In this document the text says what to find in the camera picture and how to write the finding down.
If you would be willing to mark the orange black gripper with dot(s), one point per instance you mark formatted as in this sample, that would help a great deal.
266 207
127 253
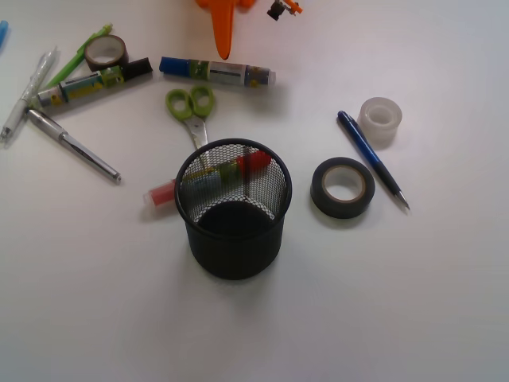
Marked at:
222 13

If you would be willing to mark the green handled scissors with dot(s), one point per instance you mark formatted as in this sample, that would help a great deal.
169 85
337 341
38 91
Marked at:
192 108

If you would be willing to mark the green pen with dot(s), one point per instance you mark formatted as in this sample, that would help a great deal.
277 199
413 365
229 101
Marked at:
73 64

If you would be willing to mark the black mesh pen holder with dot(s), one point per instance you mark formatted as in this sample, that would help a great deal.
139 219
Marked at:
233 195

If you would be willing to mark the silver metal pen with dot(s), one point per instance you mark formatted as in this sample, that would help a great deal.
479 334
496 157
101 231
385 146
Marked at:
60 135

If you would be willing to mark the blue ballpoint pen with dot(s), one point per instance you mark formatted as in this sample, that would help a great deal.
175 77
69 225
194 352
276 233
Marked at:
353 131

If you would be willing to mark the white clear pen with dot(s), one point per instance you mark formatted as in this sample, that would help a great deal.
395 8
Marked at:
18 111

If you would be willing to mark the blue capped marker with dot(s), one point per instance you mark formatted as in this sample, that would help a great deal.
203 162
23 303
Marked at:
218 72

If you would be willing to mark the brown tape roll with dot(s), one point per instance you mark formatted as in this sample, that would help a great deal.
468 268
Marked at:
105 52

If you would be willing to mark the black capped marker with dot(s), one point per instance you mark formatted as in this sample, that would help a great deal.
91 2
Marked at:
79 87

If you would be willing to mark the clear tape roll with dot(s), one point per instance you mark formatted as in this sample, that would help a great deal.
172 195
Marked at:
379 118

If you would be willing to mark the red capped marker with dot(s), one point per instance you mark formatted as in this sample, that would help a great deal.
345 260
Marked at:
159 195

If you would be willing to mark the light blue object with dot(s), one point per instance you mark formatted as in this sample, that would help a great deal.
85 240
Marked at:
4 29

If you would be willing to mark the black electrical tape roll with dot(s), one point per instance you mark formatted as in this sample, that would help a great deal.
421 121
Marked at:
342 188

